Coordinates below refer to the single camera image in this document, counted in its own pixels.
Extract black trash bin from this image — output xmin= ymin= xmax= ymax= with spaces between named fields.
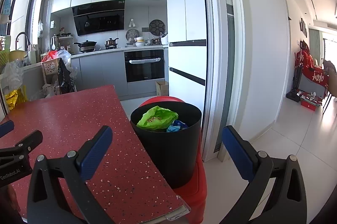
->
xmin=130 ymin=101 xmax=202 ymax=189

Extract cardboard box on floor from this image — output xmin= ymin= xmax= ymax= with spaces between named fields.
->
xmin=155 ymin=80 xmax=169 ymax=96

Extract grey lower cabinets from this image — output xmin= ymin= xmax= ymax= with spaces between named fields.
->
xmin=71 ymin=46 xmax=168 ymax=100

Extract steel pot on stove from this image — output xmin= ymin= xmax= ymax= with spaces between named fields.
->
xmin=105 ymin=38 xmax=119 ymax=49

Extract clear plastic bag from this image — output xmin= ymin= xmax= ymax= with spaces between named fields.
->
xmin=1 ymin=59 xmax=23 ymax=94

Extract white refrigerator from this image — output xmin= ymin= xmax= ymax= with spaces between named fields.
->
xmin=166 ymin=0 xmax=209 ymax=109

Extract green snack bag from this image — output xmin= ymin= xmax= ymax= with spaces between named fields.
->
xmin=136 ymin=106 xmax=178 ymax=131

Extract gold foil bag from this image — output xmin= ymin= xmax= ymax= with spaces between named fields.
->
xmin=5 ymin=85 xmax=28 ymax=111

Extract black built-in oven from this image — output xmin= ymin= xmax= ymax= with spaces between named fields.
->
xmin=124 ymin=49 xmax=164 ymax=83

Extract red plastic stool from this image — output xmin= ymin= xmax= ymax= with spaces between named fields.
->
xmin=139 ymin=96 xmax=207 ymax=223

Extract blue white plastic bag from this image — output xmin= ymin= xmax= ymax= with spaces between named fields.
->
xmin=166 ymin=120 xmax=188 ymax=133

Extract red banner object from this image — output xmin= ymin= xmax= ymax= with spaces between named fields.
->
xmin=286 ymin=40 xmax=328 ymax=111

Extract black garbage bag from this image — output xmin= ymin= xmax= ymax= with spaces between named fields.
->
xmin=58 ymin=58 xmax=75 ymax=94

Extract black wok on stove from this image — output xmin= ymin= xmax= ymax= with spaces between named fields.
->
xmin=74 ymin=40 xmax=96 ymax=53

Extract black range hood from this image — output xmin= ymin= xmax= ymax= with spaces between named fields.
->
xmin=72 ymin=0 xmax=125 ymax=36

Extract black kitchen faucet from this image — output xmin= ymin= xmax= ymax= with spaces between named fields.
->
xmin=15 ymin=31 xmax=31 ymax=51

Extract person's hand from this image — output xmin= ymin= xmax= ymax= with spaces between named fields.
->
xmin=323 ymin=59 xmax=337 ymax=98

